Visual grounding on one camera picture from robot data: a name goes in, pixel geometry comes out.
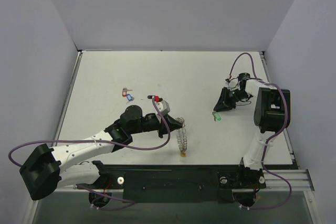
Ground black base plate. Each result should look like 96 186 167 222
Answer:
82 161 266 204

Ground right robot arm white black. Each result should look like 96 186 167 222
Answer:
214 73 290 187

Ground blue tag key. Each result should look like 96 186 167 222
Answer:
126 94 134 104

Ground round metal keyring disc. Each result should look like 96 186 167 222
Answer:
176 118 187 153

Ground red tag key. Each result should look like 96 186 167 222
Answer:
122 87 132 97

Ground aluminium frame rail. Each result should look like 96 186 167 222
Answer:
57 166 313 191

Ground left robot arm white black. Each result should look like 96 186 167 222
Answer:
19 102 183 200

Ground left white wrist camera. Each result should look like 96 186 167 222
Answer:
154 95 170 116

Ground green tag key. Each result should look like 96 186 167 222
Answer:
212 111 221 121

